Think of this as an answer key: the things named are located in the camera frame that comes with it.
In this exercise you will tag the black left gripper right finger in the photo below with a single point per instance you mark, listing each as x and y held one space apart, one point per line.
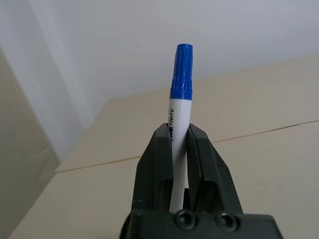
209 174

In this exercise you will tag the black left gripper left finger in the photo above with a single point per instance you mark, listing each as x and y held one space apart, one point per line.
152 174

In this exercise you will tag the blue capped whiteboard marker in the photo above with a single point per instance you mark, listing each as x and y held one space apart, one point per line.
181 109

